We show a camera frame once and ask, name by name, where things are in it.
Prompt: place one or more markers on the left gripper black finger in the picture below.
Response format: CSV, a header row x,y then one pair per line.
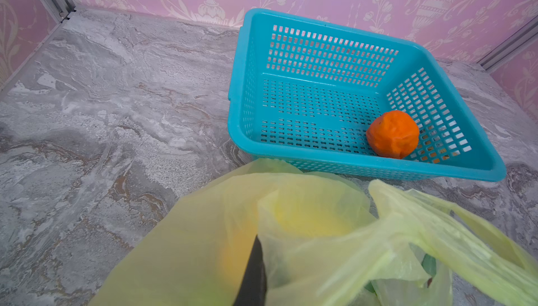
x,y
253,288

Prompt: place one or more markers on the yellow plastic bag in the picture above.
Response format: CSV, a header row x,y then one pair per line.
x,y
325,241

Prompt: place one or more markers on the orange toy fruit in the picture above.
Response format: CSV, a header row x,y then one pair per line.
x,y
394,134

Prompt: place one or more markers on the teal plastic basket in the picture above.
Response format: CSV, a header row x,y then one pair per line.
x,y
306,91

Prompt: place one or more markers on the right corner aluminium post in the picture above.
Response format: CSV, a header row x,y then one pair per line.
x,y
511,47

